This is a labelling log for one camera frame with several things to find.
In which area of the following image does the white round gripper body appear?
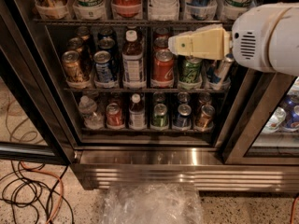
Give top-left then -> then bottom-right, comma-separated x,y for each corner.
232,3 -> 299,77

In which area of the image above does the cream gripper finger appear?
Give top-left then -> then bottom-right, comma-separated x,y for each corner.
168,24 -> 232,60

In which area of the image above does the green can middle front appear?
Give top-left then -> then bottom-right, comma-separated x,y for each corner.
179,56 -> 203,85

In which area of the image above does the redbull can middle front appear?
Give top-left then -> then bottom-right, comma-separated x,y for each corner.
211,53 -> 235,91

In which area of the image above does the red coke can middle front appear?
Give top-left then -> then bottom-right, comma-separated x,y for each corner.
151,49 -> 174,88

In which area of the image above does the clear water bottle top shelf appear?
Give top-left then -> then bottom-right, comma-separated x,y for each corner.
148,0 -> 179,21

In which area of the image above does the gold can bottom front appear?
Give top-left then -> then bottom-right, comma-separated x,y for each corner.
195,105 -> 215,129

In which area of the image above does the blue can bottom front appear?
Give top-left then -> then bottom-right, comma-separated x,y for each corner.
173,104 -> 192,130

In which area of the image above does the green can bottom front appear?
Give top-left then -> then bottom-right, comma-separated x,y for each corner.
151,104 -> 169,129

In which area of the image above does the right glass fridge door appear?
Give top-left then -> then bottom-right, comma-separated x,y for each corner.
222,73 -> 299,165

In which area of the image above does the stainless steel fridge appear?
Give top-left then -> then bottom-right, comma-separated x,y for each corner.
17,0 -> 299,192

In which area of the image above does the blue pepsi can middle front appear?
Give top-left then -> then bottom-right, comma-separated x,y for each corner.
93,50 -> 117,84

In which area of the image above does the red can bottom front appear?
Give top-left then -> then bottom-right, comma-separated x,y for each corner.
106,103 -> 124,127

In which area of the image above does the gold can middle front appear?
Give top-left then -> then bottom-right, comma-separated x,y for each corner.
62,50 -> 89,89

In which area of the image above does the open glass fridge door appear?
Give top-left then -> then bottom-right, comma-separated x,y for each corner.
0,0 -> 75,165

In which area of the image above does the brown tea bottle middle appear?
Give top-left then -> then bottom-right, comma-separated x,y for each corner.
121,30 -> 146,89

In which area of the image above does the brown tea bottle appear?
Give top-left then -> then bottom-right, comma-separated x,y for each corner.
129,93 -> 146,130
121,30 -> 146,89

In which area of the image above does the brown tea bottle bottom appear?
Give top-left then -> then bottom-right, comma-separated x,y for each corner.
129,93 -> 146,130

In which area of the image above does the white green drink bottle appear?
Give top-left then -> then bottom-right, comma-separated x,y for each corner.
73,0 -> 105,20

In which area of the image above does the clear water bottle bottom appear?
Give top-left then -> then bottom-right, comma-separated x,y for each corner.
78,95 -> 104,130

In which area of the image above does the clear plastic wrap bag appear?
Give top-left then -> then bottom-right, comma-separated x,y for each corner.
101,184 -> 204,224

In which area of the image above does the orange cable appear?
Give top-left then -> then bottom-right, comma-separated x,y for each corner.
19,161 -> 65,224

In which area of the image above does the black cable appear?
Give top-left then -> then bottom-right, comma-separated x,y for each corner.
0,161 -> 76,224

